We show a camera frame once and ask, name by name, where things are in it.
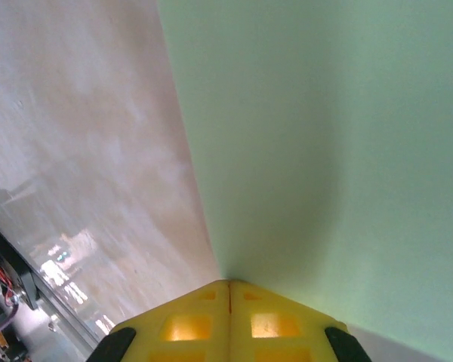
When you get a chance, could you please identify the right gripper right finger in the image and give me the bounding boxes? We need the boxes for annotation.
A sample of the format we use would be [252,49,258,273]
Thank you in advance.
[230,279,369,362]

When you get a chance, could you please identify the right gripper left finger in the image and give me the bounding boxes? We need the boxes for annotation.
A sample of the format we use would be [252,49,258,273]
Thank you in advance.
[93,279,231,362]

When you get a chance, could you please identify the green paper sheet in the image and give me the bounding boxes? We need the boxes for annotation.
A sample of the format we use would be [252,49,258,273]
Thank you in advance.
[156,0,453,362]

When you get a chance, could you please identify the wide aluminium mounting rail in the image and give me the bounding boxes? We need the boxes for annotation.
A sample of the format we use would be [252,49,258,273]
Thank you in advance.
[0,188,116,362]

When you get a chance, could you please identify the purple cable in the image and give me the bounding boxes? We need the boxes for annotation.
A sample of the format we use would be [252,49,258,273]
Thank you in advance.
[0,297,20,339]

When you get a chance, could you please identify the thin red wires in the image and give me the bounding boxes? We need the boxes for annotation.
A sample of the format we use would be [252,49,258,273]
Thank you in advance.
[0,259,16,305]

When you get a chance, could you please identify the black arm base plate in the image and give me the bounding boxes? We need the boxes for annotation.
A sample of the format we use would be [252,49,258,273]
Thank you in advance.
[0,216,37,311]

